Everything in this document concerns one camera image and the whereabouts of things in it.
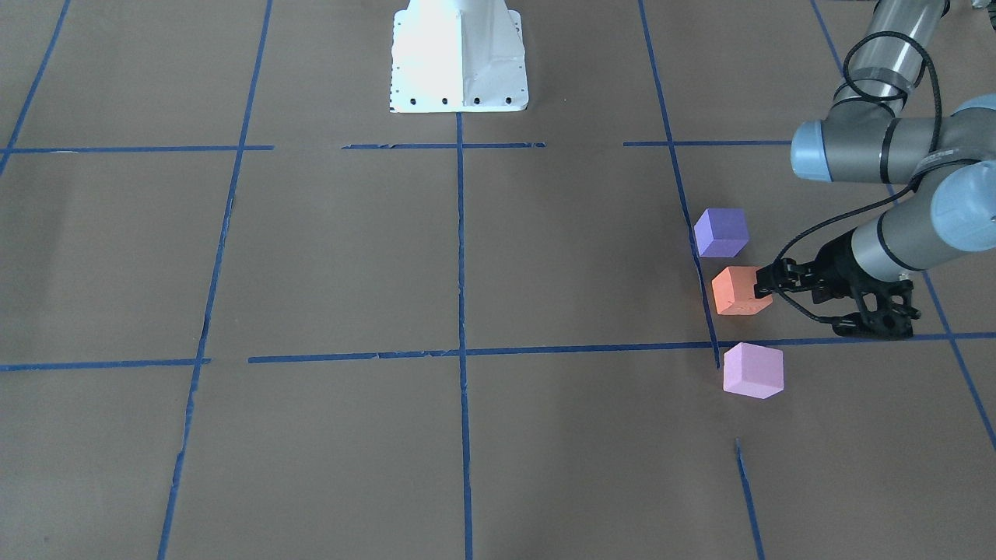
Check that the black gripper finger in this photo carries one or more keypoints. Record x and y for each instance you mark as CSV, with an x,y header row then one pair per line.
x,y
766,287
785,272

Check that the orange foam cube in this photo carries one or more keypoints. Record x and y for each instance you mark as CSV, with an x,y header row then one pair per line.
x,y
734,292

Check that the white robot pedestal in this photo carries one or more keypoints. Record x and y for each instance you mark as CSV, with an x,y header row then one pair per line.
x,y
458,57

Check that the pink foam cube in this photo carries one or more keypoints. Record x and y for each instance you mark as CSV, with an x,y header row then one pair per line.
x,y
753,371

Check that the purple foam cube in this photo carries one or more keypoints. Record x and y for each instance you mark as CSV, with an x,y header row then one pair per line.
x,y
721,232

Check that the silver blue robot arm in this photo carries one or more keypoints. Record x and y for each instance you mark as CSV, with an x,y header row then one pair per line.
x,y
886,125

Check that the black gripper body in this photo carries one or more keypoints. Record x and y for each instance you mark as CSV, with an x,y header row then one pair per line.
x,y
831,267

